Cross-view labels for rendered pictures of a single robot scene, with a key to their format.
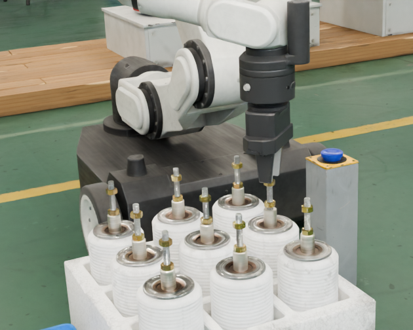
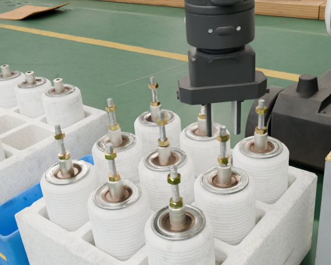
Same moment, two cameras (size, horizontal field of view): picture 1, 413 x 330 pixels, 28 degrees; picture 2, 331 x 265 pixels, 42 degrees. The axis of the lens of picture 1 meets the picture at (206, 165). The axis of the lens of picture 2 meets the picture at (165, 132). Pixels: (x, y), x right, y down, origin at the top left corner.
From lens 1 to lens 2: 114 cm
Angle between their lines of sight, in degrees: 60
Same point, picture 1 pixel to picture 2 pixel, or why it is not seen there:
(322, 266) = (155, 245)
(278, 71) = (196, 6)
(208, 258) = (141, 174)
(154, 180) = (306, 102)
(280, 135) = (209, 88)
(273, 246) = (199, 200)
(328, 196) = (325, 192)
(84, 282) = not seen: hidden behind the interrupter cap
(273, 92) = (192, 32)
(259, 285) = (98, 217)
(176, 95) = not seen: outside the picture
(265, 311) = (109, 244)
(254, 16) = not seen: outside the picture
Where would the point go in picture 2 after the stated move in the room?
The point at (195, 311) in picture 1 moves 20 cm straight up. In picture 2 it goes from (59, 202) to (31, 88)
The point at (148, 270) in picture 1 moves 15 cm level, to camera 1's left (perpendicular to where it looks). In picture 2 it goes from (97, 154) to (74, 124)
